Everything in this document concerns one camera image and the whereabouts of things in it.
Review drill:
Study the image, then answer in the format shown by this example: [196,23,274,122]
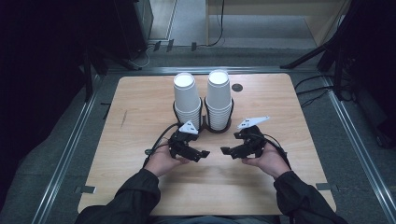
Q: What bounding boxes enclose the white floor cable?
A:
[130,43,157,70]

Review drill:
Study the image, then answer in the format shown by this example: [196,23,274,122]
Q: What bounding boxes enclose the dark cabinet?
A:
[113,0,154,61]

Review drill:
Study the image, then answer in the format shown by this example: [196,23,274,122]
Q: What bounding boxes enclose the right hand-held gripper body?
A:
[233,116,271,158]

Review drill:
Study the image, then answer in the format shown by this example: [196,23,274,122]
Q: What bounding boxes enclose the metal floor rail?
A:
[321,76,396,224]
[106,65,321,76]
[31,74,105,224]

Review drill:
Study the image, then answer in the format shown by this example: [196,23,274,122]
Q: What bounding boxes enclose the person's right hand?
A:
[241,143,292,180]

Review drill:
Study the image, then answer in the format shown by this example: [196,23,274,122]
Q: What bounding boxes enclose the light wooden cabinet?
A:
[205,0,353,48]

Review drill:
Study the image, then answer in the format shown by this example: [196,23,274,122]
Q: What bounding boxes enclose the black double-ring cup holder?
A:
[172,96,234,134]

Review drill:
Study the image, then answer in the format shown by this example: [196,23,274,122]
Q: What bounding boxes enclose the black floor cables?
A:
[293,74,336,109]

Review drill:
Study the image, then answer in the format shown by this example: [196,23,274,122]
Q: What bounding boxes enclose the stack of white paper cups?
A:
[205,69,233,132]
[173,72,203,131]

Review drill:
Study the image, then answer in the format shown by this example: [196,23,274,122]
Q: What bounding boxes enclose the thin black hanging cable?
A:
[199,0,226,49]

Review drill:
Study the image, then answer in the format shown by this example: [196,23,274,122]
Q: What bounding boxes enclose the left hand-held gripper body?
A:
[167,120,199,158]

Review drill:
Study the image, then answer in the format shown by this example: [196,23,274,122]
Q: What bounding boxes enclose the black tripod stand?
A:
[279,0,356,101]

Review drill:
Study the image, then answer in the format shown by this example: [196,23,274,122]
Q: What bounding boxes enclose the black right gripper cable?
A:
[262,133,292,171]

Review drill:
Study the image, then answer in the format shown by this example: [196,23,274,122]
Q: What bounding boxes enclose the grey tape strip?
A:
[315,182,339,191]
[74,185,97,194]

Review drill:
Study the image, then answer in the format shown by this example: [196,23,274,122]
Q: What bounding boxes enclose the person's left hand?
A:
[143,144,191,177]

